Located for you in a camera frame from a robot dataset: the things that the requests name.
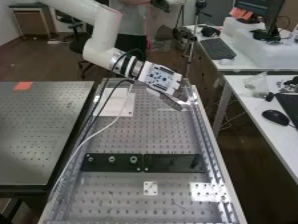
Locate dark grey five-finger robot hand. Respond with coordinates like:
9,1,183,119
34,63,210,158
137,61,191,113

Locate small white box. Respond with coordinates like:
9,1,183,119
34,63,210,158
93,87,136,118

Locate black keyboard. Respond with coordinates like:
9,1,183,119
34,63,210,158
274,92,298,129
198,37,238,61

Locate black headphones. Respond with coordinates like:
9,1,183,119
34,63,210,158
199,25,222,38

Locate person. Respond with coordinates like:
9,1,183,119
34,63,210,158
106,0,174,56

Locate white desk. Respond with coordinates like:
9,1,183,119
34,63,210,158
183,23,298,76
211,73,298,188

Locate black office chair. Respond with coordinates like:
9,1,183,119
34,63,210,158
54,9,97,79

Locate clear plastic bag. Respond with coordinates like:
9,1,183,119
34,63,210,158
242,71,270,98

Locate white foam block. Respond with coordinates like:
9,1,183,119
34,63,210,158
221,15,267,38

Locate clear box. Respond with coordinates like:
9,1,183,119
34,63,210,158
37,77,249,224

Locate white power strip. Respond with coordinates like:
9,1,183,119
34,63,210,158
45,39,72,46

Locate black plate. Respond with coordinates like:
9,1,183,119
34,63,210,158
80,152,207,174

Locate orange sticky note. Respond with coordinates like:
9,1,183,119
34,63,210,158
229,7,255,22

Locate black computer mouse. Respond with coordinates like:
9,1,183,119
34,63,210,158
261,109,291,127

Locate black computer monitor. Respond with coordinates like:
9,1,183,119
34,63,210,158
233,0,289,43

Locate orange sticker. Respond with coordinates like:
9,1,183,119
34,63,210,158
12,81,34,92

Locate wooden cabinet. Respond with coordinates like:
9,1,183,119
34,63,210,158
8,3,53,40

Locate small white square board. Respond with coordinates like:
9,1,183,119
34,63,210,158
142,180,159,196

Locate white cable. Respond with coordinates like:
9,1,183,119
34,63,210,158
61,83,137,178

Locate black cable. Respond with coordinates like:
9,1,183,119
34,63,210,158
81,48,148,141

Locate black camera tripod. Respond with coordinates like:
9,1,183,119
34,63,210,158
174,0,213,79

